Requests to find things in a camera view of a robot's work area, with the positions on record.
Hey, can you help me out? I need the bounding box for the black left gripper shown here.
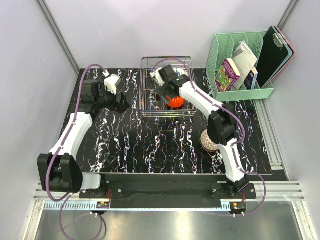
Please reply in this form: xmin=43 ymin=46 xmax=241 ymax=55
xmin=95 ymin=82 xmax=130 ymax=114

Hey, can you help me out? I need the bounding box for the orange glossy bowl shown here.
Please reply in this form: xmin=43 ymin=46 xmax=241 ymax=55
xmin=167 ymin=96 xmax=185 ymax=108

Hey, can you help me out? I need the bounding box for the blue white patterned bowl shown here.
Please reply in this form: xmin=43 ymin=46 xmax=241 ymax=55
xmin=173 ymin=67 xmax=189 ymax=77

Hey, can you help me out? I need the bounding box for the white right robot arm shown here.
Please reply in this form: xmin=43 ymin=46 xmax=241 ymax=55
xmin=150 ymin=65 xmax=249 ymax=199

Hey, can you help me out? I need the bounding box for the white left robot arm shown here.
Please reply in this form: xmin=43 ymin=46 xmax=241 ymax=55
xmin=37 ymin=74 xmax=130 ymax=198

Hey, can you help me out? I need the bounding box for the black marble pattern mat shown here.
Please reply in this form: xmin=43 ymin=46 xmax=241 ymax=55
xmin=51 ymin=68 xmax=272 ymax=176

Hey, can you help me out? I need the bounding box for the purple green book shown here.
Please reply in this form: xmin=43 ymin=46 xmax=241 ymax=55
xmin=214 ymin=58 xmax=241 ymax=92

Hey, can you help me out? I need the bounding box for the dark blue book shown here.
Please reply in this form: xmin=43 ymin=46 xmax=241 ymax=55
xmin=244 ymin=67 xmax=258 ymax=90

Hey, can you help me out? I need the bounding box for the white padded envelope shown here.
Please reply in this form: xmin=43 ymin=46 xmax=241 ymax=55
xmin=232 ymin=40 xmax=258 ymax=91

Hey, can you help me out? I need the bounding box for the black clipboard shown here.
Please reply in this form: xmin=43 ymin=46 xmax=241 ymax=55
xmin=256 ymin=26 xmax=286 ymax=88

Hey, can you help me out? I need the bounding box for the pink blue clipboards stack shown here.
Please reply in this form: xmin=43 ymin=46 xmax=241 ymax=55
xmin=270 ymin=26 xmax=297 ymax=80

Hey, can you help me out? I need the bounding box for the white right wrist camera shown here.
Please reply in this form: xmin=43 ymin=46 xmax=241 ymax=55
xmin=150 ymin=71 xmax=165 ymax=86

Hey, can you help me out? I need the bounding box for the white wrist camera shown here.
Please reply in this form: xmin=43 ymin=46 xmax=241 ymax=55
xmin=104 ymin=74 xmax=121 ymax=95
xmin=150 ymin=71 xmax=165 ymax=86

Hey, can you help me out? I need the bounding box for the chrome wire dish rack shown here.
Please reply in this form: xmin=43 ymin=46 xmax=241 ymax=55
xmin=139 ymin=55 xmax=197 ymax=118

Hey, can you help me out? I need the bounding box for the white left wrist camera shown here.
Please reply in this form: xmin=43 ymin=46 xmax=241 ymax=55
xmin=104 ymin=74 xmax=121 ymax=95

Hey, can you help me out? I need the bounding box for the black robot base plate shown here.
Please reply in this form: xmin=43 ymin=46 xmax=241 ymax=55
xmin=80 ymin=173 xmax=257 ymax=210

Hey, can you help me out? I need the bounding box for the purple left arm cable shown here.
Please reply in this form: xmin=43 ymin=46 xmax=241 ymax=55
xmin=46 ymin=64 xmax=110 ymax=240

